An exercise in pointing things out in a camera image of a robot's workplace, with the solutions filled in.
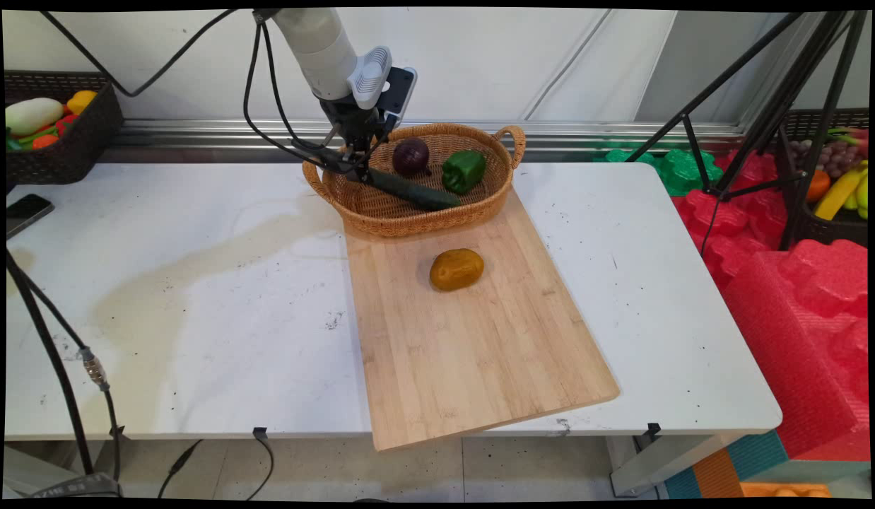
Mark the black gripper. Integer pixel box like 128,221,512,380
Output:
303,95,387,186

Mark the dark green cucumber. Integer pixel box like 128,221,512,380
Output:
365,168,463,211

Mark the purple red onion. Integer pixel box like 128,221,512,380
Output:
392,137,432,178

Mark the woven wicker basket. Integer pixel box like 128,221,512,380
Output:
303,123,527,239

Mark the green bell pepper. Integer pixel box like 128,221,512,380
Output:
441,150,488,195

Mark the yellow-brown potato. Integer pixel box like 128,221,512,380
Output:
429,248,486,292

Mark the wooden cutting board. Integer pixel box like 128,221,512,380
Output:
343,185,621,452

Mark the dark woven vegetable basket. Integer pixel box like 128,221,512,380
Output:
5,71,125,187

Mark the white toy eggplant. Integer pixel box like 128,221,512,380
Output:
5,98,65,136

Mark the black smartphone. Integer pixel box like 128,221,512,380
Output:
6,194,56,240

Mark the green foam block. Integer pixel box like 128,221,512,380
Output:
593,147,725,198

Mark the white table leg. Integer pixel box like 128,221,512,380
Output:
606,432,744,498

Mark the black tripod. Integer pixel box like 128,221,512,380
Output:
625,11,869,252

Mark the orange fruit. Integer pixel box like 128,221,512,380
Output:
805,170,832,205

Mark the red foam block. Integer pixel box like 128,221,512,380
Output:
672,151,871,462

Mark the teal orange floor mat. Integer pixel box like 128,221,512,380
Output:
662,428,790,500

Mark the purple grapes bunch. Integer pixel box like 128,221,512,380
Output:
787,140,864,179

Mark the dark woven fruit basket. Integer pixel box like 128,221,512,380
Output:
777,108,870,248

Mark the yellow banana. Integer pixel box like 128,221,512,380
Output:
814,163,869,221

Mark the yellow-green fruit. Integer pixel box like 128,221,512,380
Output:
843,175,870,221

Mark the orange foam piece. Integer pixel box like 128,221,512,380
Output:
740,482,833,499

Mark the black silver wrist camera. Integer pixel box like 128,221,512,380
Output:
376,66,418,127

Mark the white vented wrist camera mount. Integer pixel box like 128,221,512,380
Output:
346,45,394,111

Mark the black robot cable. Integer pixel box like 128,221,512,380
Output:
40,8,353,170

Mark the thin black hanging cable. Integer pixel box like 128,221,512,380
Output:
249,433,276,501

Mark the black cable with plug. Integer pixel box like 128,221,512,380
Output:
157,438,205,500

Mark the thick black cable with connector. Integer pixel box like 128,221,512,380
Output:
5,249,124,496

